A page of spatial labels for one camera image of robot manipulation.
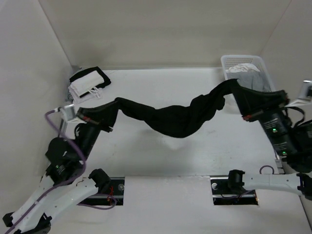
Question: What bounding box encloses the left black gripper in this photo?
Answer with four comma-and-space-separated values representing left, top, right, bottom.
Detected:
77, 99, 122, 160

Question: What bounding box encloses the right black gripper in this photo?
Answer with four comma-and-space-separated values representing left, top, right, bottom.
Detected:
229, 82, 300, 154

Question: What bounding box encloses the black tank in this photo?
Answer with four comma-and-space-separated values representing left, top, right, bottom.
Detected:
79, 78, 288, 140
69, 66, 111, 88

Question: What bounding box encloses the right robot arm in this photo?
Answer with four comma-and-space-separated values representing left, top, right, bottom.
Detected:
226, 87, 312, 199

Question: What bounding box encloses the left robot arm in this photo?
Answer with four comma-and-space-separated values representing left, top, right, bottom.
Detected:
2, 108, 112, 234

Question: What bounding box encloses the grey tank top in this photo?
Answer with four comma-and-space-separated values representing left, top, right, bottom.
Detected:
227, 70, 271, 92

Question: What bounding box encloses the bottom folded white tank top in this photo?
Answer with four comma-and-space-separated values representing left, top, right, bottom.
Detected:
68, 85, 103, 104

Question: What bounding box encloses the folded white tank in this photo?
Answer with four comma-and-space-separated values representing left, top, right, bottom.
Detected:
68, 85, 103, 104
70, 71, 104, 96

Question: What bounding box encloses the folded black tank top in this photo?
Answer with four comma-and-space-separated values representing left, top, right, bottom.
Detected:
69, 66, 111, 88

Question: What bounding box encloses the white tank top in basket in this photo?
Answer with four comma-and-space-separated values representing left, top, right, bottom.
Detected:
226, 63, 260, 73

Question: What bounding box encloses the white plastic basket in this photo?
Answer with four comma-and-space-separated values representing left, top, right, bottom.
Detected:
221, 55, 276, 92

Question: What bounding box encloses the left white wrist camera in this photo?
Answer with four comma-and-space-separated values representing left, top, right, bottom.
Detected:
56, 104, 77, 122

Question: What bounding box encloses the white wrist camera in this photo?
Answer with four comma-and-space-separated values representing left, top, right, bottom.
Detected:
289, 80, 312, 107
56, 104, 77, 122

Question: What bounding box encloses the left metal table rail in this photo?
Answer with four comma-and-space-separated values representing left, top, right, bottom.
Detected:
47, 96, 74, 176

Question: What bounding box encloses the metal table rail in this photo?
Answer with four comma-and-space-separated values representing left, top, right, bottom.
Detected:
273, 149, 285, 174
47, 96, 74, 176

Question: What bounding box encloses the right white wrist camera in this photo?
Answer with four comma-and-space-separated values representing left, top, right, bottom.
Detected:
289, 80, 312, 107

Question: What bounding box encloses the right metal table rail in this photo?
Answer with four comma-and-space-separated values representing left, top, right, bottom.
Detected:
273, 149, 285, 174

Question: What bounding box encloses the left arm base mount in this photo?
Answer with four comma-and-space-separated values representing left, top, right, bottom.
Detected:
80, 177, 125, 208

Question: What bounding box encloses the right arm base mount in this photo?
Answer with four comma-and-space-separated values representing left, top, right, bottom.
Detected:
210, 175, 258, 206

